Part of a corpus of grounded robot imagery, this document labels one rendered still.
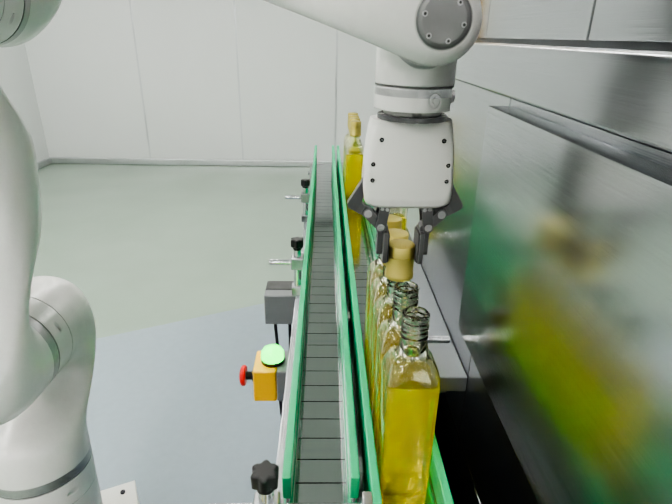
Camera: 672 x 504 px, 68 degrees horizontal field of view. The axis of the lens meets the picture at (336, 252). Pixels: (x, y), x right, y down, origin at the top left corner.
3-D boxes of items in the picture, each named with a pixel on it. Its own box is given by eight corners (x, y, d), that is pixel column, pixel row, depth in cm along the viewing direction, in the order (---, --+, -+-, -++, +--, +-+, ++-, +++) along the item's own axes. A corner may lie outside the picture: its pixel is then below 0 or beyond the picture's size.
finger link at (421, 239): (442, 203, 60) (437, 254, 62) (416, 203, 60) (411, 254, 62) (448, 212, 57) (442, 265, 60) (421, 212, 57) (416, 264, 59)
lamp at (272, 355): (283, 367, 93) (283, 354, 92) (259, 367, 93) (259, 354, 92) (285, 353, 97) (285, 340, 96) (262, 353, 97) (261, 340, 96)
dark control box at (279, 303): (297, 326, 120) (297, 295, 117) (264, 326, 120) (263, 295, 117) (299, 309, 128) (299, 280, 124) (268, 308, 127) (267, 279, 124)
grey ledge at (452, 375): (461, 421, 87) (469, 368, 82) (411, 421, 86) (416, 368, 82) (393, 227, 174) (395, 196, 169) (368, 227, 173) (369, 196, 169)
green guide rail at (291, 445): (292, 529, 56) (291, 478, 53) (283, 529, 56) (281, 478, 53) (316, 163, 216) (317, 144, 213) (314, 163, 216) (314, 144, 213)
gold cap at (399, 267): (415, 282, 60) (418, 249, 59) (386, 282, 60) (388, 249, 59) (410, 269, 64) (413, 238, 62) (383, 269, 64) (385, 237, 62)
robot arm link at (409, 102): (448, 82, 57) (445, 109, 58) (371, 80, 56) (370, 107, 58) (467, 89, 49) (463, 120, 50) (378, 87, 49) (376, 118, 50)
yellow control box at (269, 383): (290, 403, 95) (289, 372, 92) (251, 403, 95) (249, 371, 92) (292, 380, 101) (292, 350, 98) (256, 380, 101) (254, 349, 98)
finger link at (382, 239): (388, 203, 60) (385, 253, 62) (362, 202, 60) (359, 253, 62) (391, 211, 57) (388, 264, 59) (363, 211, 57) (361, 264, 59)
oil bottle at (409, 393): (425, 514, 59) (444, 367, 50) (378, 515, 59) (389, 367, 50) (416, 476, 64) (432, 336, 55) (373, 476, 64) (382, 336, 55)
